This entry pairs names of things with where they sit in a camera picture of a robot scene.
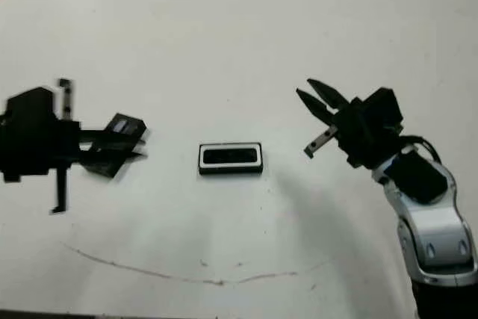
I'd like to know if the black box lid with window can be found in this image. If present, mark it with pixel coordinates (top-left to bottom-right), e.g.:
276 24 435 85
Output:
87 112 147 179

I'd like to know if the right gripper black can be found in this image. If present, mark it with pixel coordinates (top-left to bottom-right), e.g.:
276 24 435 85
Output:
296 79 405 170

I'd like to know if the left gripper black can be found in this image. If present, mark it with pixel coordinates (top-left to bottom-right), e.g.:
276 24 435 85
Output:
0 78 149 216

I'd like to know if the black box white liner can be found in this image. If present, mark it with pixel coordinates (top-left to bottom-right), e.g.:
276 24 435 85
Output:
197 142 264 176

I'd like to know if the slim black camera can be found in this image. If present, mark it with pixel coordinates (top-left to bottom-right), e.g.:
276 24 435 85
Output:
204 148 257 165

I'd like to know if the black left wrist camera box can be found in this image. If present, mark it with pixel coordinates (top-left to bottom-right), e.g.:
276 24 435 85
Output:
5 86 57 123

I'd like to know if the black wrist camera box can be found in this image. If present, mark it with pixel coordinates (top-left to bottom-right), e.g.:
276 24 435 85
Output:
5 86 57 123
361 87 404 135

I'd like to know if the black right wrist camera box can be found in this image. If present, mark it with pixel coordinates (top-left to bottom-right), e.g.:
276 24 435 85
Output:
361 87 404 135

